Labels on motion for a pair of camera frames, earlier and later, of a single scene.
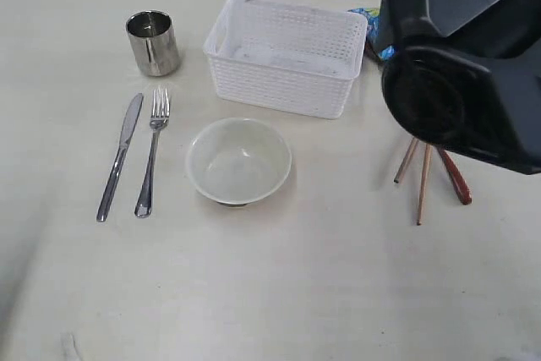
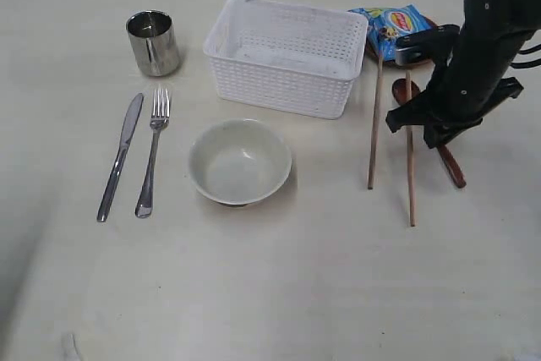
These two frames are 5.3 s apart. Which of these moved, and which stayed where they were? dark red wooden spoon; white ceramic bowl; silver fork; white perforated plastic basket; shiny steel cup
Moved: dark red wooden spoon
Stayed: white perforated plastic basket; white ceramic bowl; shiny steel cup; silver fork
